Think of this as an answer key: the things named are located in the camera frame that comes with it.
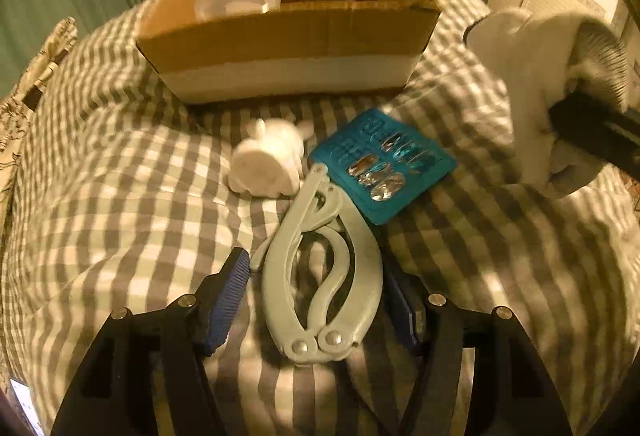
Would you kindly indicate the grey checkered blanket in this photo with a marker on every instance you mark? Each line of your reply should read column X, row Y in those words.
column 125, row 196

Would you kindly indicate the blue blister pack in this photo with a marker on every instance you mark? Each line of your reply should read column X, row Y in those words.
column 385, row 161

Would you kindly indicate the white toy figurine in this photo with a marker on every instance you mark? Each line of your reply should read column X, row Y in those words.
column 267, row 161

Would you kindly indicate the cardboard box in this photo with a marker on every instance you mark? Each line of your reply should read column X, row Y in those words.
column 300, row 61

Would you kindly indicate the pale green folding hanger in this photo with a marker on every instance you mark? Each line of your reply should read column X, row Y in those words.
column 320, row 266

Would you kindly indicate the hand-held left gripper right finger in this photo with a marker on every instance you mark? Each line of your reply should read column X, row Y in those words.
column 401, row 311

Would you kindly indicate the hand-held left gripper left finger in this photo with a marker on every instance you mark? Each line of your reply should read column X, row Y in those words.
column 226, row 303

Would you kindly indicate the floral patterned cloth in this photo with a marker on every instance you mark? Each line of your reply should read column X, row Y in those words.
column 35, row 76

